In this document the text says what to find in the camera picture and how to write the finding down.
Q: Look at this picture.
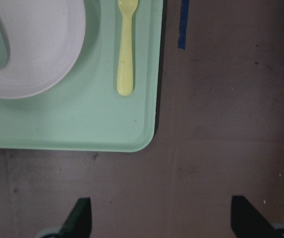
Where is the yellow plastic fork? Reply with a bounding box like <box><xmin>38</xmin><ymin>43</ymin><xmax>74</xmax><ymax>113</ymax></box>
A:
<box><xmin>116</xmin><ymin>0</ymin><xmax>138</xmax><ymax>96</ymax></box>

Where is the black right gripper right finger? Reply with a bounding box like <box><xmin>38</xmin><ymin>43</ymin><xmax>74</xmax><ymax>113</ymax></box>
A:
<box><xmin>231</xmin><ymin>195</ymin><xmax>284</xmax><ymax>238</ymax></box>

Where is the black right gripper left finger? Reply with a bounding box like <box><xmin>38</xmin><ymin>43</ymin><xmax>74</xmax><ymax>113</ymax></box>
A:
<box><xmin>58</xmin><ymin>197</ymin><xmax>92</xmax><ymax>238</ymax></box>

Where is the light green tray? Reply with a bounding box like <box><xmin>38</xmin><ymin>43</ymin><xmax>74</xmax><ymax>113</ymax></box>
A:
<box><xmin>0</xmin><ymin>0</ymin><xmax>164</xmax><ymax>152</ymax></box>

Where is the white round plate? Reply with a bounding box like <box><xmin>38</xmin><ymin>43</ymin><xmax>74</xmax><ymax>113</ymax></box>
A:
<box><xmin>0</xmin><ymin>0</ymin><xmax>86</xmax><ymax>99</ymax></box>

